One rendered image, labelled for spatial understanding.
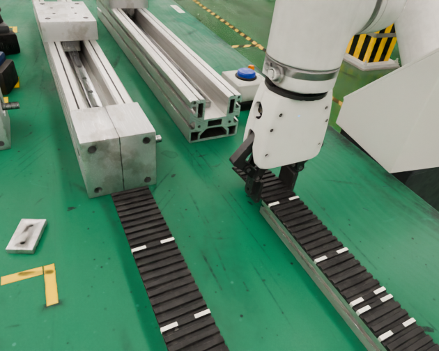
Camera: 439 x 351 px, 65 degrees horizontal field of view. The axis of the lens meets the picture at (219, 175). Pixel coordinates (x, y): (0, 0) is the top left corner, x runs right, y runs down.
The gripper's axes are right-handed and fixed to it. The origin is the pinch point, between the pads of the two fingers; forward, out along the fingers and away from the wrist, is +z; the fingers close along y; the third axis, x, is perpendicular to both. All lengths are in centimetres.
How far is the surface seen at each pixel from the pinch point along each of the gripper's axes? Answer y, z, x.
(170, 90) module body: -5.0, -1.9, 28.4
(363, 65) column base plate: 251, 78, 194
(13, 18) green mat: -30, 4, 99
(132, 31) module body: -5, -4, 56
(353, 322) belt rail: -2.1, 2.8, -20.6
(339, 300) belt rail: -1.5, 3.0, -17.8
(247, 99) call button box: 11.6, 1.2, 26.6
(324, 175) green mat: 13.5, 4.0, 2.3
